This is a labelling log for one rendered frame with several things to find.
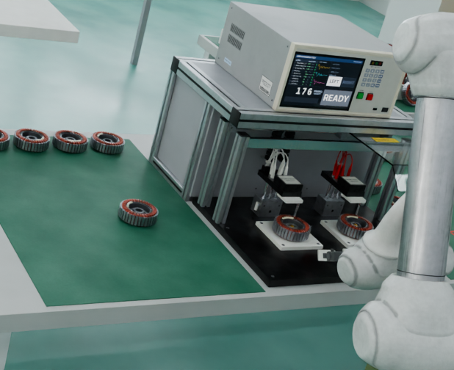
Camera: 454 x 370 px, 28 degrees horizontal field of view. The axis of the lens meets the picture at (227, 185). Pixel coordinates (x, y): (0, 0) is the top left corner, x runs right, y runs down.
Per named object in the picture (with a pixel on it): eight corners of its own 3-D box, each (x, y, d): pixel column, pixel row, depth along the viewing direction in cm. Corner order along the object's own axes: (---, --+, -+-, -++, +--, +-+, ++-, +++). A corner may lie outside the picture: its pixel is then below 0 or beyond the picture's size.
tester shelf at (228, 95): (416, 136, 293) (421, 122, 291) (236, 128, 257) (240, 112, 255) (339, 83, 326) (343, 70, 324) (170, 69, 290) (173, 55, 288)
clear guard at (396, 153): (458, 191, 275) (465, 174, 273) (397, 191, 263) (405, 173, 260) (392, 144, 300) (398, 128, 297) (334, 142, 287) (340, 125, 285)
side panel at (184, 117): (192, 201, 283) (218, 105, 271) (184, 201, 282) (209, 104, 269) (156, 160, 304) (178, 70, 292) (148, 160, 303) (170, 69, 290)
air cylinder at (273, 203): (278, 216, 284) (283, 201, 282) (258, 216, 280) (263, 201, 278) (269, 208, 288) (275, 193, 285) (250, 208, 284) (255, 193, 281)
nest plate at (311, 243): (322, 249, 271) (323, 245, 271) (280, 250, 263) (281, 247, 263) (295, 223, 282) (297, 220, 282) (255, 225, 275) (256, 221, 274)
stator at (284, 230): (314, 242, 271) (318, 231, 270) (283, 243, 265) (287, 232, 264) (294, 223, 279) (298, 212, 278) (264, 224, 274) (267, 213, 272)
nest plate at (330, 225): (384, 247, 284) (386, 243, 283) (347, 248, 276) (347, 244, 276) (356, 222, 295) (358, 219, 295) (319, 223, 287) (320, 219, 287)
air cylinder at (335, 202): (340, 216, 297) (345, 200, 294) (321, 216, 293) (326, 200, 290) (331, 208, 300) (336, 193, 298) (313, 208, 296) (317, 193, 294)
